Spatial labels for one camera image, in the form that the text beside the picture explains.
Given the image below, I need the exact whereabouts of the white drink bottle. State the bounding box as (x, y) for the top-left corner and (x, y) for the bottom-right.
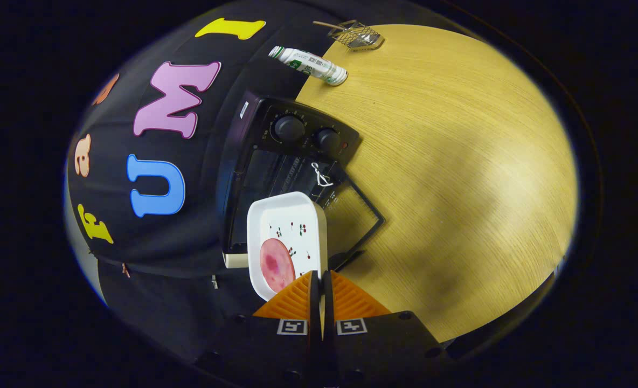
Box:
(268, 46), (349, 87)

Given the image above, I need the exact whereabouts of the black toaster oven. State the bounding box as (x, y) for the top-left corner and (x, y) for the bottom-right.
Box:
(219, 91), (385, 270)

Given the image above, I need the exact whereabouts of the pink ham slice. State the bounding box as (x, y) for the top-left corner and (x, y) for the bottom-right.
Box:
(259, 238), (296, 293)

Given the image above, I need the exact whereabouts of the white square plate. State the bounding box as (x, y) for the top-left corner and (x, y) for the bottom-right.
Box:
(246, 191), (329, 301)

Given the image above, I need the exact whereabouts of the metal wire holder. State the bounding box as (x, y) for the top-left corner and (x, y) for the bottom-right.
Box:
(328, 20), (385, 52)

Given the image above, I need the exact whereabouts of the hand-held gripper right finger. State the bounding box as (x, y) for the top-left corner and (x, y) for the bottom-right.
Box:
(322, 271), (443, 386)

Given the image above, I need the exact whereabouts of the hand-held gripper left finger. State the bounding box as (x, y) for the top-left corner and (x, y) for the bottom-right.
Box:
(198, 271), (320, 386)

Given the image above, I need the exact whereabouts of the black backdrop cloth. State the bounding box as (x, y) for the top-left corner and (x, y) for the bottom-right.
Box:
(67, 0), (352, 367)

